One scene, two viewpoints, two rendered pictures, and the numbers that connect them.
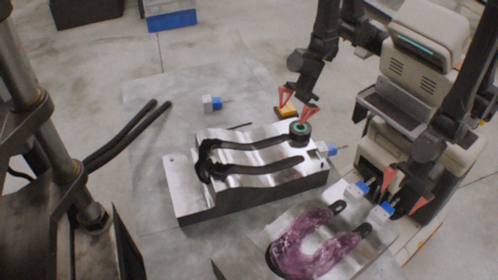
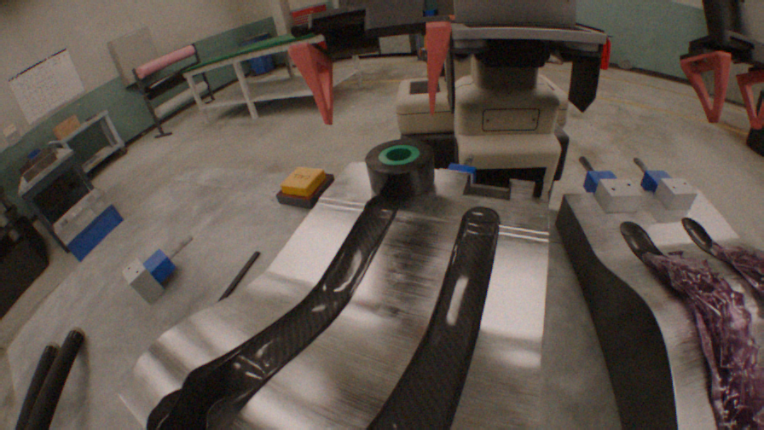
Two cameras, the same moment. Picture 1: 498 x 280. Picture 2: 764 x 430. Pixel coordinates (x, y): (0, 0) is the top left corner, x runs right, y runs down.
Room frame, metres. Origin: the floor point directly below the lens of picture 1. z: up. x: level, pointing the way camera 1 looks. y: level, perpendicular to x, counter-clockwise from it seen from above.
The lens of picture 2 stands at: (0.63, 0.05, 1.09)
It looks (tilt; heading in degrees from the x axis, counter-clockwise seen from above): 40 degrees down; 319
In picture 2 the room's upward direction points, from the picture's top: 11 degrees counter-clockwise
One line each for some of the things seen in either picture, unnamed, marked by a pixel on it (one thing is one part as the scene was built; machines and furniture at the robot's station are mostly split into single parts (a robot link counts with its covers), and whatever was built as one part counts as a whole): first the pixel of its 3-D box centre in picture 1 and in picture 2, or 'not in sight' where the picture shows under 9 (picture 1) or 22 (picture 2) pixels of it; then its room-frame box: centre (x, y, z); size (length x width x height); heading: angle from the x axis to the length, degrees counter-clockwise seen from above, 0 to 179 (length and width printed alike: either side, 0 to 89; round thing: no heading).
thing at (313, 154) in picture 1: (313, 158); (487, 199); (0.74, -0.22, 0.87); 0.05 x 0.05 x 0.04; 19
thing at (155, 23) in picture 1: (170, 14); (91, 229); (3.80, 0.95, 0.11); 0.61 x 0.41 x 0.22; 107
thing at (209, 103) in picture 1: (218, 101); (163, 261); (1.10, 0.12, 0.83); 0.13 x 0.05 x 0.05; 101
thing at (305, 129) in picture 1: (299, 130); (400, 166); (0.83, -0.17, 0.91); 0.08 x 0.08 x 0.04
